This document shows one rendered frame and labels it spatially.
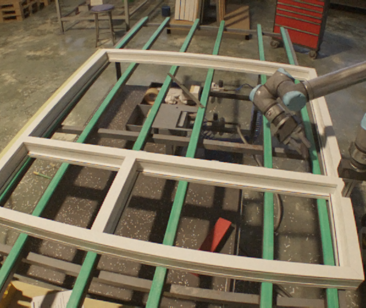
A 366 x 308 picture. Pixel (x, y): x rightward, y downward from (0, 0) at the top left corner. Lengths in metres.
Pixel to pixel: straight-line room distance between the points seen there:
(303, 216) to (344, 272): 1.40
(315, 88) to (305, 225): 1.25
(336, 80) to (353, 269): 0.75
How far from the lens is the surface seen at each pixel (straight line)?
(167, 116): 1.68
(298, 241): 2.29
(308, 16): 4.77
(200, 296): 1.06
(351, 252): 1.14
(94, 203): 1.64
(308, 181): 1.30
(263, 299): 1.04
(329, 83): 1.41
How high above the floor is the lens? 1.79
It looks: 40 degrees down
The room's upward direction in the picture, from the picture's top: straight up
